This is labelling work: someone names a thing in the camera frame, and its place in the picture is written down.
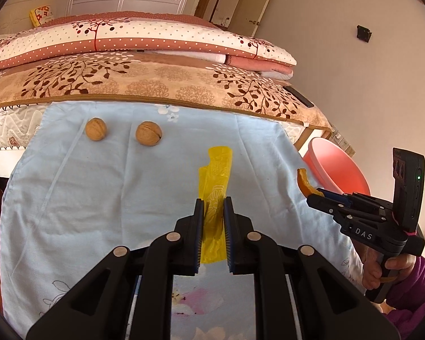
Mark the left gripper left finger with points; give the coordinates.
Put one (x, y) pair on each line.
(187, 255)

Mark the yellow plastic wrapper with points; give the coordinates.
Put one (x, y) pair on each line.
(213, 183)

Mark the black smartphone on bed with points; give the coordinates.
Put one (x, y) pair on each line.
(300, 97)

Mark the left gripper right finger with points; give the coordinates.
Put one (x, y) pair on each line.
(237, 227)

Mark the beige leaf pattern blanket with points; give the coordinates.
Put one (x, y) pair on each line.
(156, 79)

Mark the walnut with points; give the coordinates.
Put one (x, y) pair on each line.
(96, 129)
(149, 133)

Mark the white bedroom door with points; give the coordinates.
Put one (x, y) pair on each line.
(247, 17)

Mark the light blue floral cloth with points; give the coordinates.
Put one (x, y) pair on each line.
(71, 200)

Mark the white mattress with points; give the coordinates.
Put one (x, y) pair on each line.
(18, 125)

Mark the folded pink dotted quilt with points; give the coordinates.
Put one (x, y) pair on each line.
(132, 31)

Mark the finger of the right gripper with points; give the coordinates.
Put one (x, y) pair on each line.
(339, 198)

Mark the pink plastic bucket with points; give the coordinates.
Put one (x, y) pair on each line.
(334, 169)

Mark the black wall bracket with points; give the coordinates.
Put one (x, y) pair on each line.
(363, 33)

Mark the yellow patterned pillow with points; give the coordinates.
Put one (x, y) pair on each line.
(41, 15)

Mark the wall power outlet strip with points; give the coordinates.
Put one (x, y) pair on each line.
(338, 139)

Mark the purple sleeve forearm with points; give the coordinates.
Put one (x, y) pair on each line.
(407, 298)

